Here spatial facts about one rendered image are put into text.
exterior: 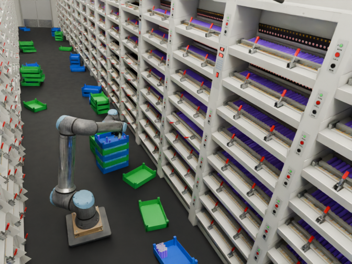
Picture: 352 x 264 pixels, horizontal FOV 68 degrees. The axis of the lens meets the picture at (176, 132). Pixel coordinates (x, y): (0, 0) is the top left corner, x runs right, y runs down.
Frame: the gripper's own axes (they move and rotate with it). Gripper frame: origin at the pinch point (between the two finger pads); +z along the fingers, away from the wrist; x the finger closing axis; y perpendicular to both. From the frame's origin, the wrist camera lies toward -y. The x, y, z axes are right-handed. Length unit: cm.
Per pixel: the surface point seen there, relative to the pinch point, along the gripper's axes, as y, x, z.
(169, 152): -4, 56, 3
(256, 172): 52, 139, -73
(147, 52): -72, 1, -63
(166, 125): -12, 50, -23
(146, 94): -46, 10, -28
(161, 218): 54, 74, 25
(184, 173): 18, 82, -2
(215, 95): 15, 100, -92
